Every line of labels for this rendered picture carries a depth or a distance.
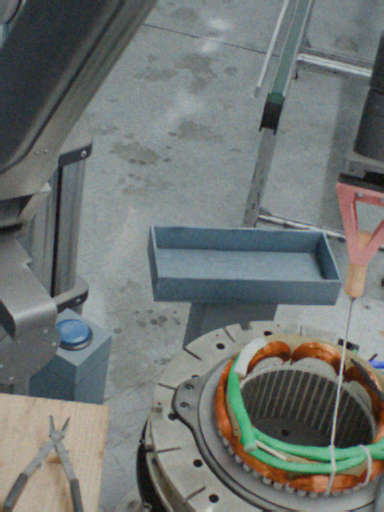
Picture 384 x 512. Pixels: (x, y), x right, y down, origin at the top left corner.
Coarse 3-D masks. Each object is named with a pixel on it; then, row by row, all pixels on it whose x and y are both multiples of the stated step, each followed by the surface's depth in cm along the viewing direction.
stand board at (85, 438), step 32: (0, 416) 96; (32, 416) 97; (64, 416) 98; (96, 416) 98; (0, 448) 93; (32, 448) 94; (96, 448) 95; (0, 480) 90; (32, 480) 91; (64, 480) 92; (96, 480) 92
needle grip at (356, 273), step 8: (360, 232) 83; (368, 232) 83; (360, 240) 82; (368, 240) 82; (360, 248) 83; (352, 264) 83; (352, 272) 84; (360, 272) 83; (352, 280) 84; (360, 280) 84; (344, 288) 85; (352, 288) 84; (360, 288) 84; (352, 296) 84
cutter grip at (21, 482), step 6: (24, 474) 88; (18, 480) 87; (24, 480) 87; (18, 486) 87; (24, 486) 88; (12, 492) 86; (18, 492) 86; (6, 498) 86; (12, 498) 86; (18, 498) 87; (6, 504) 85; (12, 504) 85; (6, 510) 85; (12, 510) 86
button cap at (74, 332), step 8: (64, 320) 112; (72, 320) 112; (64, 328) 110; (72, 328) 110; (80, 328) 111; (88, 328) 111; (64, 336) 109; (72, 336) 109; (80, 336) 110; (88, 336) 110; (72, 344) 109; (80, 344) 110
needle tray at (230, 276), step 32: (160, 256) 126; (192, 256) 127; (224, 256) 128; (256, 256) 129; (288, 256) 130; (320, 256) 130; (160, 288) 118; (192, 288) 119; (224, 288) 120; (256, 288) 120; (288, 288) 121; (320, 288) 122; (192, 320) 132; (224, 320) 125; (256, 320) 126
